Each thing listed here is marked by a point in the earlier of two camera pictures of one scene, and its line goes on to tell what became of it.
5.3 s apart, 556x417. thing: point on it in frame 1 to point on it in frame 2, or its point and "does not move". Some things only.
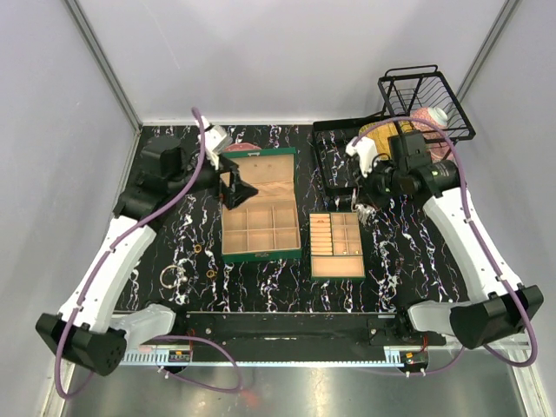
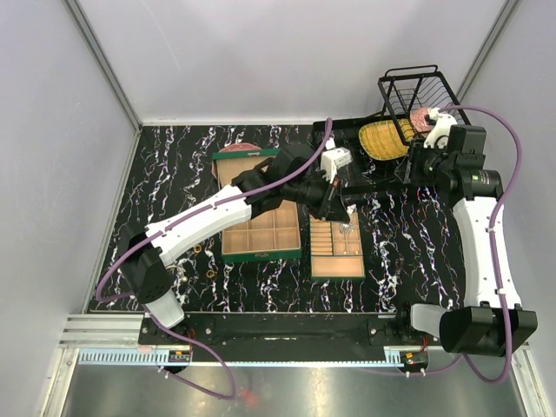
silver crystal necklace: (366, 214) to (346, 228)
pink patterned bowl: (433, 115) does not move
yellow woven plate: (380, 135) does not move
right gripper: (366, 193) to (418, 154)
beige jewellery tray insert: (335, 245) does not move
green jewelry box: (265, 226) does not move
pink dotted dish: (241, 147) does not move
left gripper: (238, 190) to (332, 208)
